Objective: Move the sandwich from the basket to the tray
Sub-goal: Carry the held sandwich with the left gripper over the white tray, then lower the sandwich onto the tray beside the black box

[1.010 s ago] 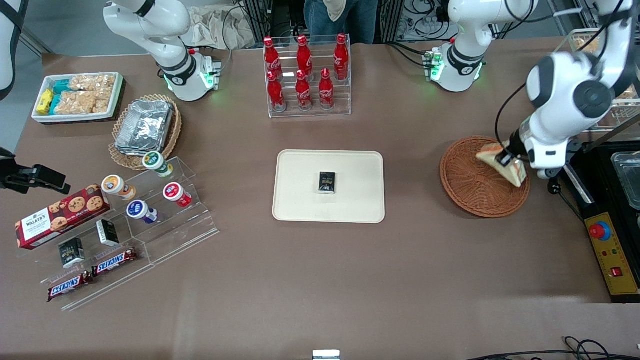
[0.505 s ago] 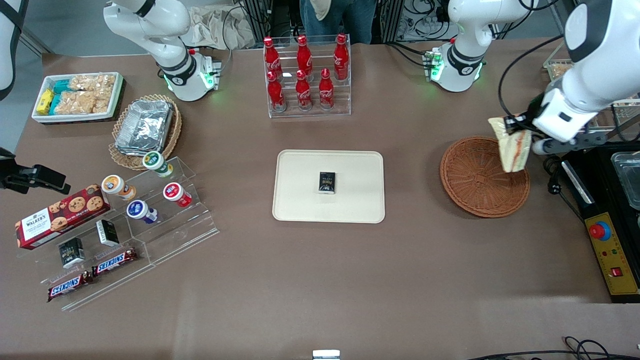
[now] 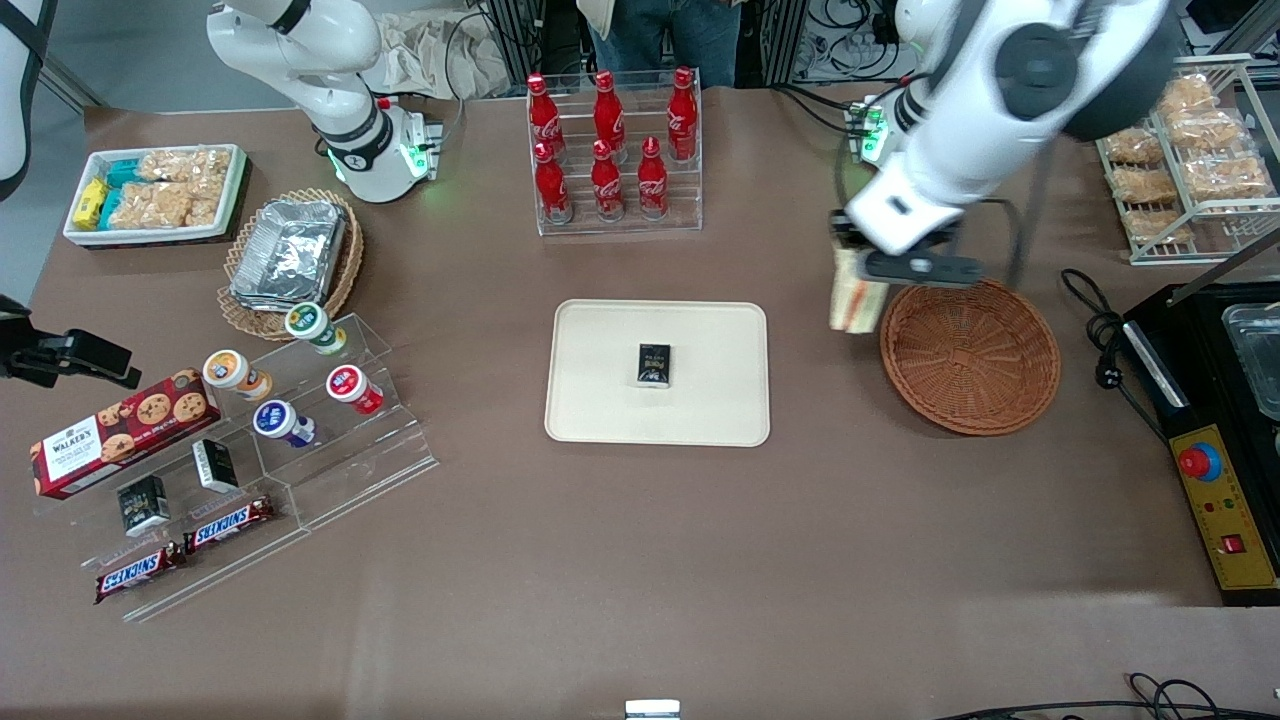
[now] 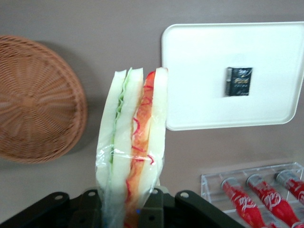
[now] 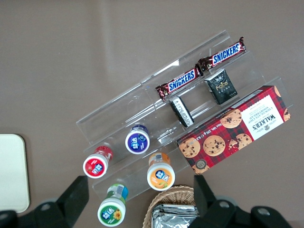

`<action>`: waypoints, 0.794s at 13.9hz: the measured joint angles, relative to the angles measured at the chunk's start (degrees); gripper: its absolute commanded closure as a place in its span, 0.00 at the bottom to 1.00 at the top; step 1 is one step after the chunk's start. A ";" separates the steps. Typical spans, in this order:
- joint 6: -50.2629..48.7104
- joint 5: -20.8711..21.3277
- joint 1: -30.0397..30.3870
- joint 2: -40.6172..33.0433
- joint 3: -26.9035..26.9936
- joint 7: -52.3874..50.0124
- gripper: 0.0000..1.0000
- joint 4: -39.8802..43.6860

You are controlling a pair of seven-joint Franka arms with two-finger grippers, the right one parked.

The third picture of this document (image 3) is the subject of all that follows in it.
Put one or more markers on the small black box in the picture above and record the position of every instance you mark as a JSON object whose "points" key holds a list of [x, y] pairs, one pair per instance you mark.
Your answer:
{"points": [[655, 365], [216, 465], [143, 505]]}

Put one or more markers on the orange lid yogurt cup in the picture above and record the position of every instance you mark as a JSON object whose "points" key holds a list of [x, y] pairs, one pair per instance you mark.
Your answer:
{"points": [[232, 372]]}

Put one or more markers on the red cola bottle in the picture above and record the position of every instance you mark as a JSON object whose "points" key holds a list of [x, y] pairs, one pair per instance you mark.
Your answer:
{"points": [[607, 188], [652, 185], [552, 190], [682, 115], [545, 115], [608, 110]]}

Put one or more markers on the white rectangular bin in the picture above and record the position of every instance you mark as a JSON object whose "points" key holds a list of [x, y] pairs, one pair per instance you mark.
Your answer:
{"points": [[150, 234]]}

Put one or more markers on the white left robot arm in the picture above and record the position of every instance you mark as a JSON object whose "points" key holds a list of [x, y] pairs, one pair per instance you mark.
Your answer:
{"points": [[1000, 120]]}

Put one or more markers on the clear acrylic bottle rack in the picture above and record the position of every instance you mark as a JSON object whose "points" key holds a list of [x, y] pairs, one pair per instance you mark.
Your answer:
{"points": [[620, 228]]}

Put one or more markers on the brown round wicker basket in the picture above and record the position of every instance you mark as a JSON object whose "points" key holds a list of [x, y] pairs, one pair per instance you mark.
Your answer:
{"points": [[970, 360]]}

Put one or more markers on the person in blue jeans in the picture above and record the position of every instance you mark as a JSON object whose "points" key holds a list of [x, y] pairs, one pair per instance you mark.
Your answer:
{"points": [[660, 40]]}

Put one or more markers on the light oval wicker basket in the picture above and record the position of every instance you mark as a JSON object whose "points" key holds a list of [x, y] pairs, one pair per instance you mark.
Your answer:
{"points": [[250, 322]]}

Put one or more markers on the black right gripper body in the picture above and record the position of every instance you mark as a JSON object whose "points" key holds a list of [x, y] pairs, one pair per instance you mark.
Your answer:
{"points": [[38, 356]]}

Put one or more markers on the grey metal bar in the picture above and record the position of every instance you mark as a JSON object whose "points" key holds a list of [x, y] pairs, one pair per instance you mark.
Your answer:
{"points": [[1225, 268]]}

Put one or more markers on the yellow snack pack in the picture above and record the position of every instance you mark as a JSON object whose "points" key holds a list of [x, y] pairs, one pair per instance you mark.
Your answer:
{"points": [[90, 203]]}

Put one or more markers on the bagged fried snack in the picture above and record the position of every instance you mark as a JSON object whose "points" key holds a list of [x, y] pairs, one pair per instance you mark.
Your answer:
{"points": [[1215, 130], [1135, 146], [1160, 226], [1228, 176], [1146, 185], [1188, 96]]}

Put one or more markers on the red lid yogurt cup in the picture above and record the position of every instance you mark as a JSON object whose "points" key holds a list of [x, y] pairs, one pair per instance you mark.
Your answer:
{"points": [[350, 387]]}

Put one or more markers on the clear bag of crackers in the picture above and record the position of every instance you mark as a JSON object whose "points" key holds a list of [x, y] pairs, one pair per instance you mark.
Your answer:
{"points": [[150, 205], [185, 163], [205, 200]]}

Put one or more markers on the cream plastic tray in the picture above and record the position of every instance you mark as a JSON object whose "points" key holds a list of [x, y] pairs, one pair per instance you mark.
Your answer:
{"points": [[600, 400]]}

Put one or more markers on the clear plastic container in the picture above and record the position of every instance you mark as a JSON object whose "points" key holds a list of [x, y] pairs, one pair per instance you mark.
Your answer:
{"points": [[1258, 350]]}

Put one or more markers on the stack of foil trays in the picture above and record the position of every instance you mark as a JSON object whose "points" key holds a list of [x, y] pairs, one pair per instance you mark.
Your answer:
{"points": [[290, 255]]}

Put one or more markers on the Snickers chocolate bar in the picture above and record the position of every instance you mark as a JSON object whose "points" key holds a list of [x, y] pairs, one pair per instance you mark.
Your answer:
{"points": [[138, 572], [228, 524]]}

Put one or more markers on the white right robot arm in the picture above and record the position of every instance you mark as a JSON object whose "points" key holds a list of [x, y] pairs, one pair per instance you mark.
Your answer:
{"points": [[340, 60]]}

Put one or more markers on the clear acrylic step stand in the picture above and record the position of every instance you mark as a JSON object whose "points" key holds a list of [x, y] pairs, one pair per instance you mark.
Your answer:
{"points": [[370, 470], [230, 570]]}

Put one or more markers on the green lid yogurt cup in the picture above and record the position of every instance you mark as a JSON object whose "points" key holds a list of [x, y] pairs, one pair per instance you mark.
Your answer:
{"points": [[310, 325]]}

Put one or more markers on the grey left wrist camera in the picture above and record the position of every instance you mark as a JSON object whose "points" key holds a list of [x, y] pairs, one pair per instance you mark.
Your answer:
{"points": [[925, 268]]}

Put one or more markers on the teal snack pack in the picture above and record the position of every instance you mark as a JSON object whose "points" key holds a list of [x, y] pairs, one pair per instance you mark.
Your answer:
{"points": [[112, 205], [124, 172]]}

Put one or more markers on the crumpled beige cloth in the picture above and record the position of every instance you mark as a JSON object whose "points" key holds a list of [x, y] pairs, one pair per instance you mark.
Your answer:
{"points": [[430, 55]]}

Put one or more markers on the blue lid yogurt cup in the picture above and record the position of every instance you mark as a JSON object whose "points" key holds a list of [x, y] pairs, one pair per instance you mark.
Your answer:
{"points": [[280, 420]]}

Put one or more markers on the red Walkers cookie box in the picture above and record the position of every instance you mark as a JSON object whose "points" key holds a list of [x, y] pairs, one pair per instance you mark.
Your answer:
{"points": [[120, 435]]}

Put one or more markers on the triangular sandwich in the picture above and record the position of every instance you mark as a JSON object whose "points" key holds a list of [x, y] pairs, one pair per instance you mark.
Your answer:
{"points": [[858, 300]]}

